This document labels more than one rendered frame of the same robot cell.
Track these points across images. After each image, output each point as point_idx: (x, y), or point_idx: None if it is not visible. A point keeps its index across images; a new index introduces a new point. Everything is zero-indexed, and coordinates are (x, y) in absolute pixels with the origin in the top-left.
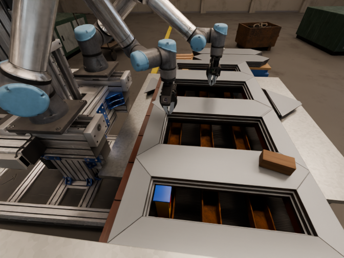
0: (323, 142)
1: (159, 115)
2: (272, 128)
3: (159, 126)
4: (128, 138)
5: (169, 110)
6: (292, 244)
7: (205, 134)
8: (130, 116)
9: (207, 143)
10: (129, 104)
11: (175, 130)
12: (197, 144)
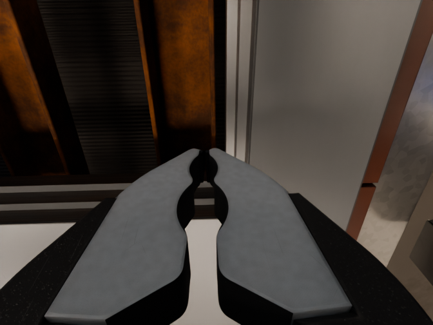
0: None
1: (288, 173)
2: None
3: (287, 32)
4: (421, 68)
5: (188, 168)
6: None
7: (51, 138)
8: (402, 204)
9: (22, 83)
10: (426, 264)
11: (191, 148)
12: (110, 123)
